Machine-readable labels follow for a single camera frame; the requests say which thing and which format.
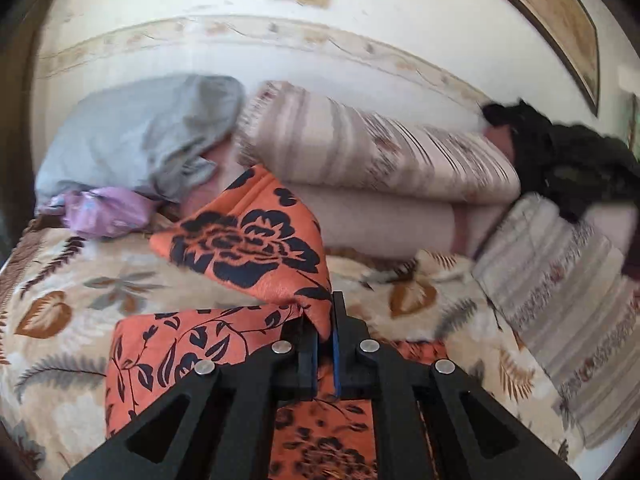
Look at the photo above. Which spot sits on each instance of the orange black floral garment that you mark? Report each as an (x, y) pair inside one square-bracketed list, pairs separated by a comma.
[(240, 240)]

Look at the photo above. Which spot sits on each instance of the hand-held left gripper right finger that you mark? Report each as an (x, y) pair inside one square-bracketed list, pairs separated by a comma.
[(336, 360)]

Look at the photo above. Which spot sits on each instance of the lilac cloth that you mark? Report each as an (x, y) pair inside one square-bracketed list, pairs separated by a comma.
[(100, 210)]

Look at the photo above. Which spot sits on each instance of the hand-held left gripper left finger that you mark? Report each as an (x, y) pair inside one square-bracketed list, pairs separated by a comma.
[(311, 360)]

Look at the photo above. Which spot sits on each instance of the framed wall picture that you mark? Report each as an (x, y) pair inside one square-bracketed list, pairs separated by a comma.
[(560, 15)]

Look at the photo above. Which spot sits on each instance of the wide striped floral pillow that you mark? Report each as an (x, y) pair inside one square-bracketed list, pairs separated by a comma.
[(550, 285)]

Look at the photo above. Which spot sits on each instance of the long striped floral pillow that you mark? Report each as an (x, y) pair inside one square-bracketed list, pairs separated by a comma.
[(350, 140)]

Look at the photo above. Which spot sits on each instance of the black clothing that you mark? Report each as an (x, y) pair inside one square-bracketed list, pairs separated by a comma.
[(560, 160)]

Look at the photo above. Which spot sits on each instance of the light blue pillow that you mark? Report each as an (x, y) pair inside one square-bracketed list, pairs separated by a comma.
[(90, 150)]

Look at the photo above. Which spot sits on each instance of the grey cloth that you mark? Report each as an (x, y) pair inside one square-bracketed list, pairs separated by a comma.
[(200, 110)]

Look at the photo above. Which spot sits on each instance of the cream leaf print blanket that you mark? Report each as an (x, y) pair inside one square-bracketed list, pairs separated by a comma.
[(75, 270)]

